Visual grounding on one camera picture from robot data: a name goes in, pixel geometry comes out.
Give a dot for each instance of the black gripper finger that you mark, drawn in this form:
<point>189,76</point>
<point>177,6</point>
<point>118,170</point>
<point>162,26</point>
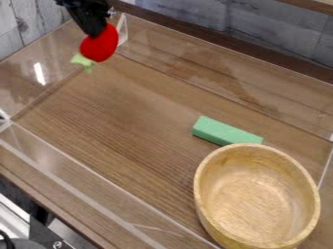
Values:
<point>83,20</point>
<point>98,23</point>

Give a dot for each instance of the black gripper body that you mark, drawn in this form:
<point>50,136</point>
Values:
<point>97,7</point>

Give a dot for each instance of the red plush fruit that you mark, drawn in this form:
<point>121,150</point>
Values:
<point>97,49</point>

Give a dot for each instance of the green foam block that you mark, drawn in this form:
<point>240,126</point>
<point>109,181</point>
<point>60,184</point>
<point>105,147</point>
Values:
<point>221,133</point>

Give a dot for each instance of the wooden bowl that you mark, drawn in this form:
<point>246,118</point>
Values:
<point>256,197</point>

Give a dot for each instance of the black metal bracket bottom left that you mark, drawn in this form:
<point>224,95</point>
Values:
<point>44,237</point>

